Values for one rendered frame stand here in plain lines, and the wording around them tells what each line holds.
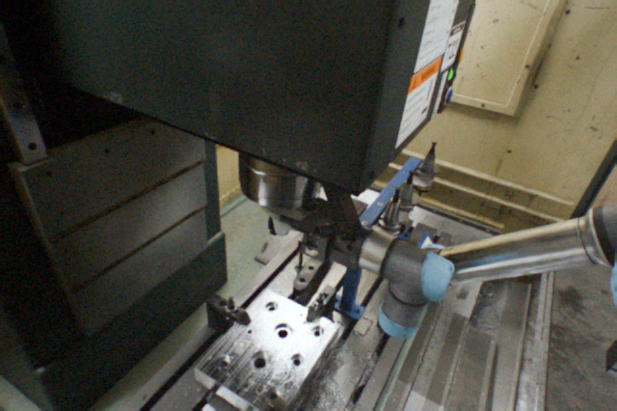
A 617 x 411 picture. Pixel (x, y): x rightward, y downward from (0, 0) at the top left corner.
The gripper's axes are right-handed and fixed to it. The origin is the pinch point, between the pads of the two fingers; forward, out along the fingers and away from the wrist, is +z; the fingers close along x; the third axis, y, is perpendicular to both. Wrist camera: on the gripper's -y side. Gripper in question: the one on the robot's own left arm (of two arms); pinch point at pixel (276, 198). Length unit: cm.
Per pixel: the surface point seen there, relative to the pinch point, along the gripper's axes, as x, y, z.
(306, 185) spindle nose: -3.4, -8.0, -8.2
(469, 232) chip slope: 97, 55, -37
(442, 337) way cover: 47, 66, -41
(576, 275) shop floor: 220, 136, -113
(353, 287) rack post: 23.5, 38.0, -13.1
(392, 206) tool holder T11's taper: 29.0, 11.2, -16.8
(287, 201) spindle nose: -6.0, -5.3, -6.3
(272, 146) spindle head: -12.5, -18.7, -6.8
